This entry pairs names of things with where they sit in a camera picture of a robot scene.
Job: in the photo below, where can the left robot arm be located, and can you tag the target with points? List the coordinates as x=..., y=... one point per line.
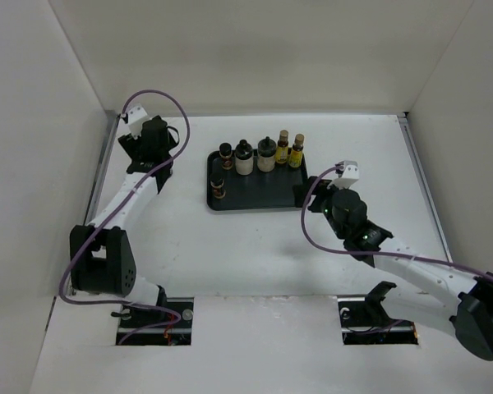
x=105, y=263

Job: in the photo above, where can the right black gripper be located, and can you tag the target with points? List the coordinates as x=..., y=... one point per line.
x=318, y=190

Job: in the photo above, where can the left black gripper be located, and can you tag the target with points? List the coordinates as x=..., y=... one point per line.
x=133, y=145

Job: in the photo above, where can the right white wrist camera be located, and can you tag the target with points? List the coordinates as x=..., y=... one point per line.
x=347, y=174

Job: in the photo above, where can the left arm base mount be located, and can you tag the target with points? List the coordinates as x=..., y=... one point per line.
x=142, y=327

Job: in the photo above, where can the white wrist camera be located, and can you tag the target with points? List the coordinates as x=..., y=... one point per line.
x=347, y=174
x=134, y=118

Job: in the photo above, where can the white powder shaker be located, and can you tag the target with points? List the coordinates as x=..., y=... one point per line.
x=266, y=154
x=244, y=160

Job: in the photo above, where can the black plastic tray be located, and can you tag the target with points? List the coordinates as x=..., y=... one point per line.
x=259, y=190

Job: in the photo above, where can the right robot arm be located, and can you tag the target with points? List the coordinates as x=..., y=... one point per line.
x=455, y=299

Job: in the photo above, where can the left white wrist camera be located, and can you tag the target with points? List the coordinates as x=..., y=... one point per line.
x=134, y=118

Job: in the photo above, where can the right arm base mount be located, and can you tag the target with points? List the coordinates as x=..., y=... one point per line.
x=364, y=322

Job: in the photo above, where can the small spice jar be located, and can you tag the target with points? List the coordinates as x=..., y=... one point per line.
x=217, y=185
x=226, y=155

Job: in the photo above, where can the yellow label bottle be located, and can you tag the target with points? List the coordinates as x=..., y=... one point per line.
x=296, y=155
x=281, y=153

